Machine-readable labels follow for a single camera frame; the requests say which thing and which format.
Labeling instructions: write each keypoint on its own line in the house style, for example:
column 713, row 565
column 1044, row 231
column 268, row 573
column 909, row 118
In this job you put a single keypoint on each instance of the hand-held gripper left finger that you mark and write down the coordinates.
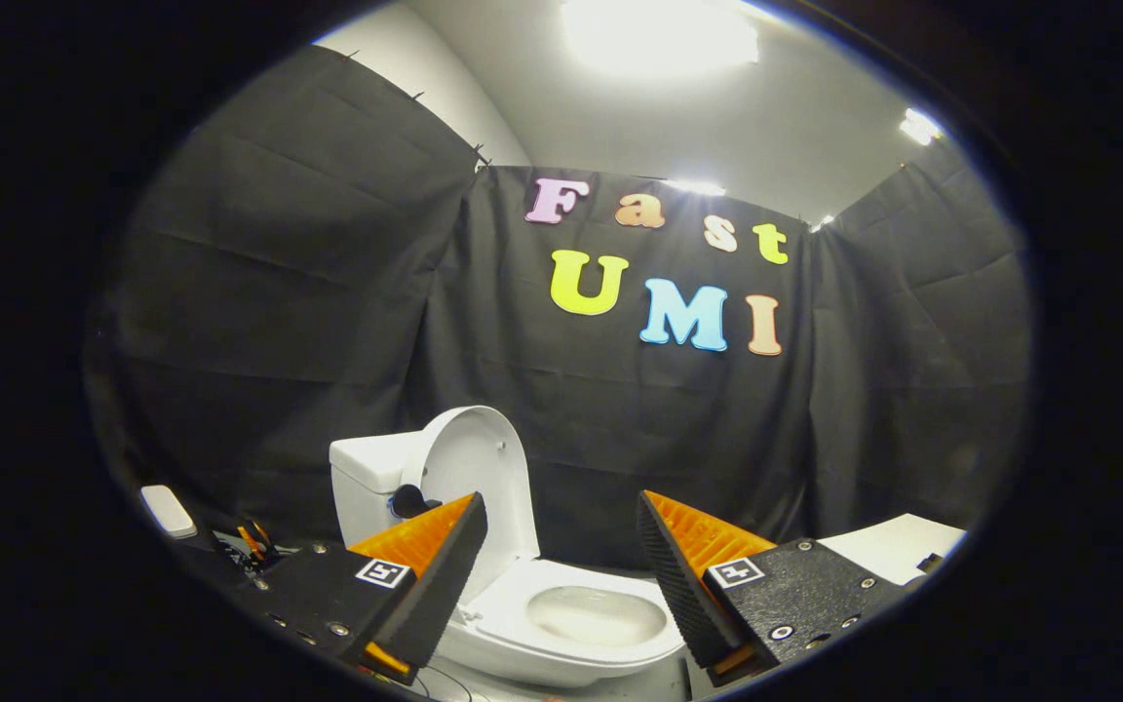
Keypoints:
column 445, row 575

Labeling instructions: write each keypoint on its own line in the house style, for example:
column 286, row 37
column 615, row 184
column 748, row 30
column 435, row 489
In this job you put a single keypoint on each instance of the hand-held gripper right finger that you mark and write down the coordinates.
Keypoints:
column 678, row 575

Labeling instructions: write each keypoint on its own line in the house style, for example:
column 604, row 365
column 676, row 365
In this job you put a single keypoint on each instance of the white toilet lid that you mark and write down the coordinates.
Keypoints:
column 474, row 458

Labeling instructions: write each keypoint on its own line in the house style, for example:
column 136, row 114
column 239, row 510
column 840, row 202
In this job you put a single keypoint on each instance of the black round lid tab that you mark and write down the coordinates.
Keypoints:
column 410, row 500

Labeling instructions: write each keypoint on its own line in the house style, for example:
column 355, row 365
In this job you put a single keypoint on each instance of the white ceramic toilet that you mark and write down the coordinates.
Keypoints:
column 359, row 468

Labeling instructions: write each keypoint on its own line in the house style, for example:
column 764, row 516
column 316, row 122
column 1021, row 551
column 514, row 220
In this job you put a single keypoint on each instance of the black backdrop cloth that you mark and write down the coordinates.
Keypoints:
column 620, row 439

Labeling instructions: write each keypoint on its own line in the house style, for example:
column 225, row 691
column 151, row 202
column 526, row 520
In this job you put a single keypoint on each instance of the white drawer cabinet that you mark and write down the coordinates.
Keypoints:
column 893, row 546

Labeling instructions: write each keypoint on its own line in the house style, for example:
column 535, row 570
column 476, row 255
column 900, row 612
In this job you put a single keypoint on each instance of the small black block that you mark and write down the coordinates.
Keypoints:
column 931, row 563

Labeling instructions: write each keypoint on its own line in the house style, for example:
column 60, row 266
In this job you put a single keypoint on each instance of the small white device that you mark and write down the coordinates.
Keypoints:
column 169, row 510

